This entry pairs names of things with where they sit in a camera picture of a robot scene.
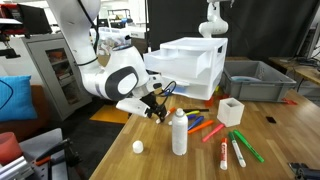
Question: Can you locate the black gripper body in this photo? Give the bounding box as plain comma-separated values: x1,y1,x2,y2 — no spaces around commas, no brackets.
141,94,164,117

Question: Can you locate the orange capped white marker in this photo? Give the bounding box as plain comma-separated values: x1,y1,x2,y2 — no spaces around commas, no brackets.
155,107,176,124

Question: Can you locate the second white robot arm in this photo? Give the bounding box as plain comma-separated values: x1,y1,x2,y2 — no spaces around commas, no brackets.
198,0,234,38

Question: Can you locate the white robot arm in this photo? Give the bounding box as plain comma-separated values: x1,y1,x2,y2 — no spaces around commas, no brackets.
46,0,167,122

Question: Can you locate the black marker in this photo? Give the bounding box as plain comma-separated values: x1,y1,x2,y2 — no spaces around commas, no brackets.
184,108,210,113

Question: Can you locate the yellow marker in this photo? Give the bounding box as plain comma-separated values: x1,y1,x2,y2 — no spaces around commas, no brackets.
186,110,200,116

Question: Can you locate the blue marker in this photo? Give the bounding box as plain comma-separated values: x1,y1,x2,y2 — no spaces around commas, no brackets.
188,116,204,131

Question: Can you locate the pink marker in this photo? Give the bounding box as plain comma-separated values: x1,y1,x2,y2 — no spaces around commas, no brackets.
202,124,225,142

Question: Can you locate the red expo marker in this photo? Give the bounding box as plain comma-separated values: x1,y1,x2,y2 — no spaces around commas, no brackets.
220,138,228,170

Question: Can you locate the green capped white marker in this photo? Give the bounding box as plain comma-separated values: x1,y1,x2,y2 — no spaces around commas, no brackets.
228,132,246,168

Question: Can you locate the white spray bottle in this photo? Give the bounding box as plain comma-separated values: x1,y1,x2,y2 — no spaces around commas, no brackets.
172,108,188,156

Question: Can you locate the white bottle cap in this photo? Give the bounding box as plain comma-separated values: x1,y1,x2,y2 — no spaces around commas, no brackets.
132,140,144,154

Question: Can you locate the red orange toy block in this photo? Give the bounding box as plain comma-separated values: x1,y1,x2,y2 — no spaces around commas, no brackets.
204,95,215,107

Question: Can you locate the white plastic drawer unit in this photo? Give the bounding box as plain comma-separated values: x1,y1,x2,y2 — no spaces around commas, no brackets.
143,37,228,100

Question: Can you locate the white square cup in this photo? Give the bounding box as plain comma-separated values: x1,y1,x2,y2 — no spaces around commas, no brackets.
217,98,244,127

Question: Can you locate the grey metal cabinet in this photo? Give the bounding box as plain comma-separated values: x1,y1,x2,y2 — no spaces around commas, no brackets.
22,34,92,121

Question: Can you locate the grey plastic crate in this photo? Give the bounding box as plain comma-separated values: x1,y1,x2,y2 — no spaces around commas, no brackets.
220,60,296,102

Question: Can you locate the small black square object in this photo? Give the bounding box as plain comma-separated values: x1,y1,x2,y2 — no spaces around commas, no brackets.
266,116,276,124

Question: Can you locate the blue cushion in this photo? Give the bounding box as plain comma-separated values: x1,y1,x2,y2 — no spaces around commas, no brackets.
0,75,37,122

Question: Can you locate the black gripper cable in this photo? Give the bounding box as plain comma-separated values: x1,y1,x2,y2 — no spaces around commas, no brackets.
156,80,178,98

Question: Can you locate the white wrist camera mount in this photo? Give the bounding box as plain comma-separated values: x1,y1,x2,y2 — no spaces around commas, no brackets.
116,98,150,117

